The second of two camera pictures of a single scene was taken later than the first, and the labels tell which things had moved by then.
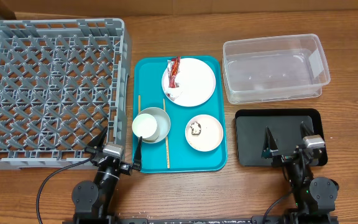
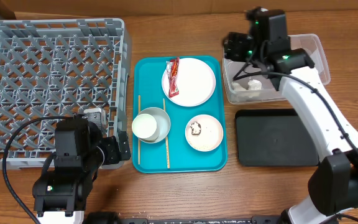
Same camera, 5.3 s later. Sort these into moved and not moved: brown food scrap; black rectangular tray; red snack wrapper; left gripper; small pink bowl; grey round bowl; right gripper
Moved: left gripper; right gripper
Not moved: small pink bowl; black rectangular tray; red snack wrapper; brown food scrap; grey round bowl
